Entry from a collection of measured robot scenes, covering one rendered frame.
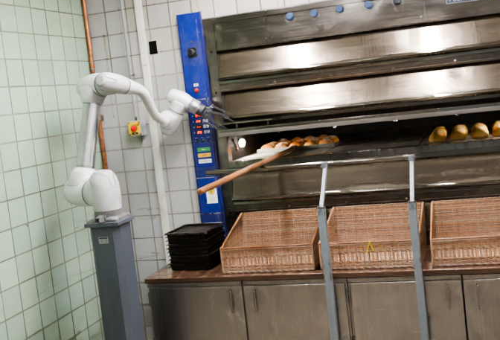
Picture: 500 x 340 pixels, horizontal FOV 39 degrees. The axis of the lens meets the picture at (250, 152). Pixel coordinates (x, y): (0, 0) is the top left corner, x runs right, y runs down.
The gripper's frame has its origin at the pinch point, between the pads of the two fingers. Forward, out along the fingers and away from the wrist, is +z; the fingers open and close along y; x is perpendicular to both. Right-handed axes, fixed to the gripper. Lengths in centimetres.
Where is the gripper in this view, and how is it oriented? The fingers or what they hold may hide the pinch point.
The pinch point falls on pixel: (227, 123)
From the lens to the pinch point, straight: 445.0
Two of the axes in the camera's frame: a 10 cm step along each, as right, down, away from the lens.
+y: -4.5, 8.9, 0.9
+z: 8.9, 4.6, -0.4
